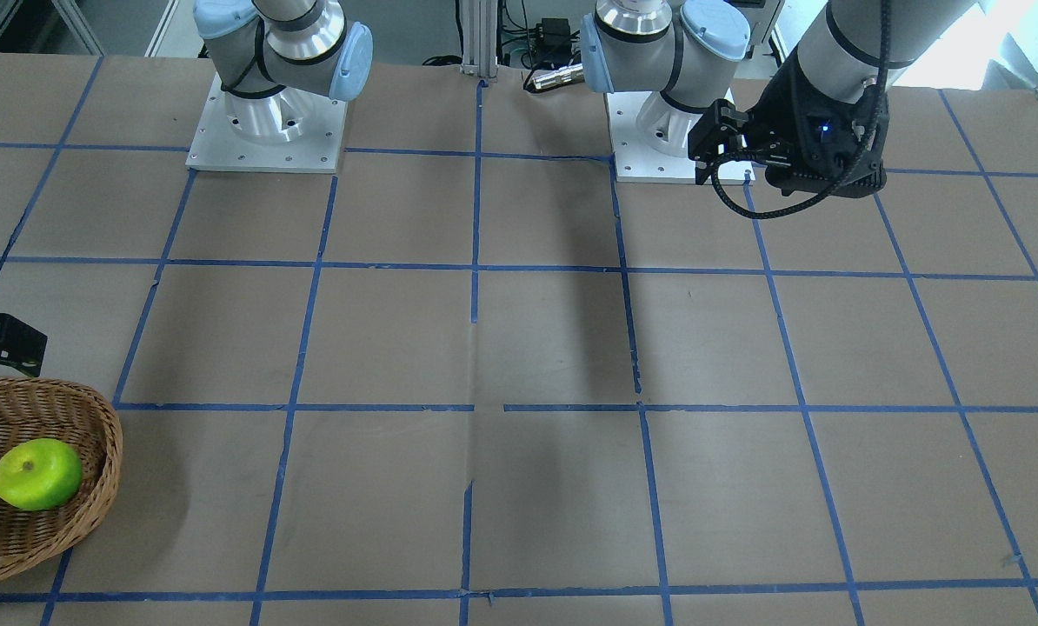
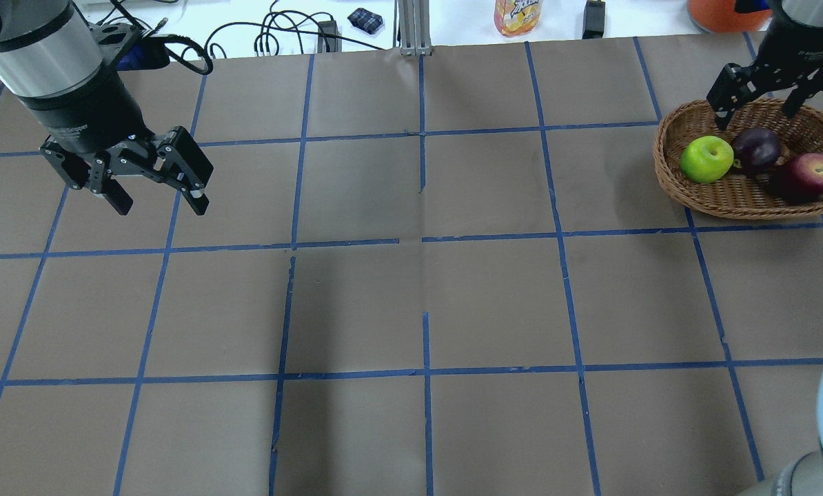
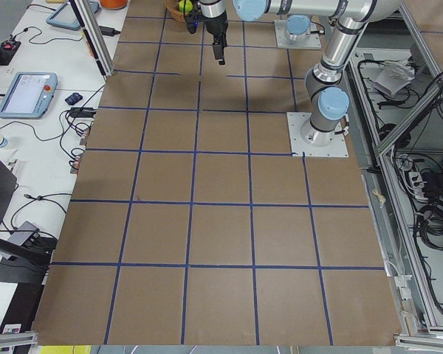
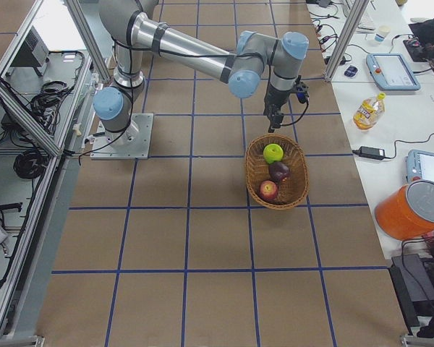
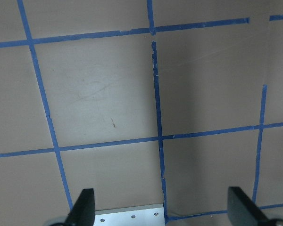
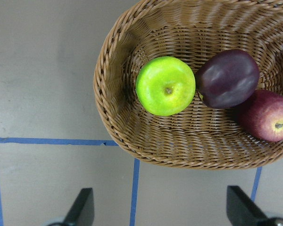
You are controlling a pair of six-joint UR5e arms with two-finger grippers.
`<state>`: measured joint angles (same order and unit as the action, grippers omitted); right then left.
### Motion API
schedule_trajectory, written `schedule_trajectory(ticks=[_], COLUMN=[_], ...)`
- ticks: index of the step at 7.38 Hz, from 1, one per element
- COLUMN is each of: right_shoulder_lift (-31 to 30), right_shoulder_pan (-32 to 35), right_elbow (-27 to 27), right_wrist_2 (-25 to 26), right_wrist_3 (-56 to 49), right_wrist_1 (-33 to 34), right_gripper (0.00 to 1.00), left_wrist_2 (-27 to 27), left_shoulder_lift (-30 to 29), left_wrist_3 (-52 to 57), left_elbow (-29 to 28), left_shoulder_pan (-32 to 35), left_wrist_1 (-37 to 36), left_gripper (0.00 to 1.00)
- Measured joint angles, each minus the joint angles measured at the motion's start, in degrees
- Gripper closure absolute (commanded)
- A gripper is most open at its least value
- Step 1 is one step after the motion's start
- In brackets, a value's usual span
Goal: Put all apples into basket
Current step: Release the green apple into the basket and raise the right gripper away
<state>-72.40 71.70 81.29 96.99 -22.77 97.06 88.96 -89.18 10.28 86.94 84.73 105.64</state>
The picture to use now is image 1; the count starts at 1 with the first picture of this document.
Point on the black power brick behind table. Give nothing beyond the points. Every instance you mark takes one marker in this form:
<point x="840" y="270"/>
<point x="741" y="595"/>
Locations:
<point x="553" y="34"/>

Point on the aluminium frame post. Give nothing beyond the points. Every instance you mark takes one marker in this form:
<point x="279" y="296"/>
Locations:
<point x="479" y="33"/>

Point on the silver metal cylinder connector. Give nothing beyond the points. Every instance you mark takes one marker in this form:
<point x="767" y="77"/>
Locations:
<point x="543" y="81"/>

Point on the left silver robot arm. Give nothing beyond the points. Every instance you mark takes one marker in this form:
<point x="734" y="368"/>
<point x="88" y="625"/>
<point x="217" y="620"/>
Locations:
<point x="633" y="50"/>

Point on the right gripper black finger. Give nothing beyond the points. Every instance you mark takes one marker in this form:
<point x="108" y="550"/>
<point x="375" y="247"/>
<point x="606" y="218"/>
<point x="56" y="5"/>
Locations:
<point x="22" y="347"/>

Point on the green apple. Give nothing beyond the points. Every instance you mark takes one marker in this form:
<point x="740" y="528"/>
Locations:
<point x="41" y="474"/>

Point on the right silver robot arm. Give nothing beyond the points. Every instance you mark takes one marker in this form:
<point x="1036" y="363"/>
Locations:
<point x="285" y="72"/>

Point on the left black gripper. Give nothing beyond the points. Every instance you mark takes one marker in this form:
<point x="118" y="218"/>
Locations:
<point x="775" y="113"/>

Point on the woven wicker basket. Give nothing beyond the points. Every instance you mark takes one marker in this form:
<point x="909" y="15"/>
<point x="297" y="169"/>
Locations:
<point x="82" y="417"/>

